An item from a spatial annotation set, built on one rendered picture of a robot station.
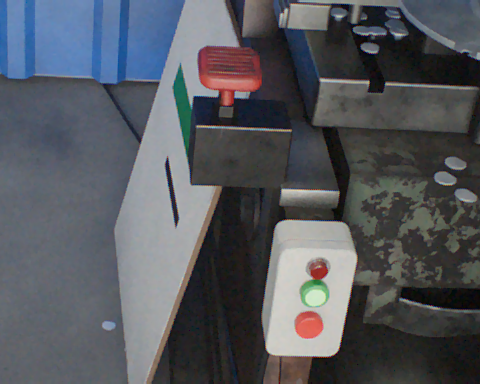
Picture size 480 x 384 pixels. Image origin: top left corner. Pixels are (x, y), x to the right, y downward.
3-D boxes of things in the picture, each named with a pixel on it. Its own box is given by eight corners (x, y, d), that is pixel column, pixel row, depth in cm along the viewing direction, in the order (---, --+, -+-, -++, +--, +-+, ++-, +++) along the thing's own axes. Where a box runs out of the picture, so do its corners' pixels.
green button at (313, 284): (327, 309, 105) (331, 286, 103) (299, 308, 104) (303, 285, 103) (325, 301, 106) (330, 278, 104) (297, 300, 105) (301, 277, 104)
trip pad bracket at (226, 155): (272, 279, 115) (296, 120, 104) (181, 276, 114) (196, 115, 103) (266, 245, 120) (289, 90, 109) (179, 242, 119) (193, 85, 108)
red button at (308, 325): (321, 340, 107) (325, 318, 105) (293, 339, 107) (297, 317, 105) (319, 332, 108) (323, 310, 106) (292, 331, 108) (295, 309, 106)
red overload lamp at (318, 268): (329, 283, 103) (333, 263, 102) (305, 282, 103) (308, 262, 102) (328, 276, 104) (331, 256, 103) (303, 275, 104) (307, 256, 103)
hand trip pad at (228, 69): (255, 148, 105) (265, 78, 101) (194, 145, 105) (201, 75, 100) (249, 112, 111) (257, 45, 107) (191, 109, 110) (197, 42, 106)
